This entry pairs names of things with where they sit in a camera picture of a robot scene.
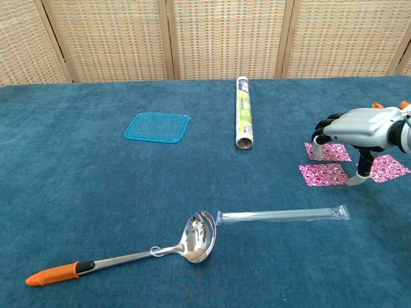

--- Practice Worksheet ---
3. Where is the blue transparent plastic lid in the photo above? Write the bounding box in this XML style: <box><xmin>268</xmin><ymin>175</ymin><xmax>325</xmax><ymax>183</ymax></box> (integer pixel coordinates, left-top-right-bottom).
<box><xmin>124</xmin><ymin>112</ymin><xmax>191</xmax><ymax>144</ymax></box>

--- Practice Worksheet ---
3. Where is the clear wrapped straw pack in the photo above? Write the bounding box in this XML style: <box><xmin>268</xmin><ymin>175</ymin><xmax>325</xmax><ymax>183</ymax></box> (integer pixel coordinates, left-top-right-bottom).
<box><xmin>216</xmin><ymin>204</ymin><xmax>351</xmax><ymax>227</ymax></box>

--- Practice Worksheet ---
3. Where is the pink patterned wrapper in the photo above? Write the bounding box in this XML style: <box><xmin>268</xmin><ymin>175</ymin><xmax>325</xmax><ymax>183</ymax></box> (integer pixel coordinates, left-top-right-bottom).
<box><xmin>368</xmin><ymin>154</ymin><xmax>411</xmax><ymax>184</ymax></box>
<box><xmin>299</xmin><ymin>163</ymin><xmax>350</xmax><ymax>187</ymax></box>
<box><xmin>304</xmin><ymin>142</ymin><xmax>353</xmax><ymax>162</ymax></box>

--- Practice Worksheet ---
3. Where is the steel ladle orange handle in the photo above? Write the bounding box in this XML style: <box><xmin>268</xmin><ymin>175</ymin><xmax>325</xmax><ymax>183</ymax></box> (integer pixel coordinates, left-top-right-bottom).
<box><xmin>25</xmin><ymin>210</ymin><xmax>217</xmax><ymax>287</ymax></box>

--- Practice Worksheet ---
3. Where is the woven bamboo screen panel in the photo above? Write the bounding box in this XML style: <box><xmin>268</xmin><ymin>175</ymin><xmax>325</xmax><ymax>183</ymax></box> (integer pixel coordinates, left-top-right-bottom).
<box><xmin>0</xmin><ymin>0</ymin><xmax>73</xmax><ymax>87</ymax></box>
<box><xmin>41</xmin><ymin>0</ymin><xmax>176</xmax><ymax>83</ymax></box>
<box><xmin>165</xmin><ymin>0</ymin><xmax>295</xmax><ymax>81</ymax></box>
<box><xmin>274</xmin><ymin>0</ymin><xmax>411</xmax><ymax>80</ymax></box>
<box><xmin>395</xmin><ymin>47</ymin><xmax>411</xmax><ymax>77</ymax></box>

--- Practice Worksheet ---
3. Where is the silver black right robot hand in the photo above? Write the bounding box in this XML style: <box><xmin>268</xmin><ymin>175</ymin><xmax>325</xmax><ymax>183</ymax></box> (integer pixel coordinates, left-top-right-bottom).
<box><xmin>311</xmin><ymin>107</ymin><xmax>403</xmax><ymax>187</ymax></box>

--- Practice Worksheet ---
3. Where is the cling film roll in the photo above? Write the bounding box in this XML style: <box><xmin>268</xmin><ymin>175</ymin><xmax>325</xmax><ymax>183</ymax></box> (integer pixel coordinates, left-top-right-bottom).
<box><xmin>235</xmin><ymin>76</ymin><xmax>254</xmax><ymax>151</ymax></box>

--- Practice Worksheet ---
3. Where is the blue felt table cover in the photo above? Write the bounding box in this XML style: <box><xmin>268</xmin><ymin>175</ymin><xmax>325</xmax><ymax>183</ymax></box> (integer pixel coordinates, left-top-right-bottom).
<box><xmin>0</xmin><ymin>75</ymin><xmax>411</xmax><ymax>308</ymax></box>

